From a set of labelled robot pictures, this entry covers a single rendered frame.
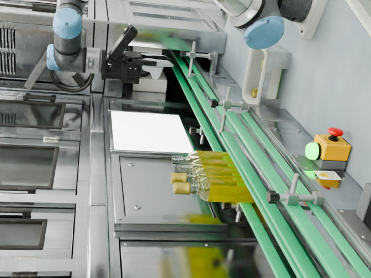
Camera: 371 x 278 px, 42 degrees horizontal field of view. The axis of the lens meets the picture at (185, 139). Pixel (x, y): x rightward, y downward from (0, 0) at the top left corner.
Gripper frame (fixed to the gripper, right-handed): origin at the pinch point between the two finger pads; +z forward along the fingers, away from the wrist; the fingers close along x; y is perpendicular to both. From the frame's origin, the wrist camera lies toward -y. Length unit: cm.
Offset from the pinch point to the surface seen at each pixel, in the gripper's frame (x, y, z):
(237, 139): 2.2, 24.1, 25.7
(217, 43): -90, 13, 39
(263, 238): 44, 33, 23
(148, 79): -102, 38, 8
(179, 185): 25.9, 28.8, 2.9
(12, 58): -92, 29, -59
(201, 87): -58, 26, 26
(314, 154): 39, 11, 34
